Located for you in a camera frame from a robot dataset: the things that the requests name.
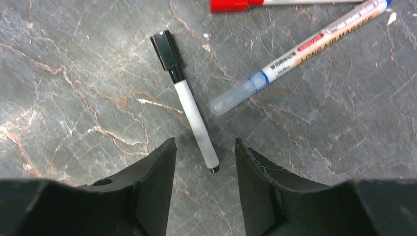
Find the red capped marker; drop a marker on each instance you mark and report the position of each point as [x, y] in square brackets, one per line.
[226, 6]

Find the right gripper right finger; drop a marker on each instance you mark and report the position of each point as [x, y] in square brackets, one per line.
[277, 202]

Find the clear barrel pen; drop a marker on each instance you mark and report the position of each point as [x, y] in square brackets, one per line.
[341, 27]

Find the black capped marker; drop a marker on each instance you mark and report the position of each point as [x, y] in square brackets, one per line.
[168, 54]

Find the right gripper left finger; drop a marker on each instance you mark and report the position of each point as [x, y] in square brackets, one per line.
[132, 202]

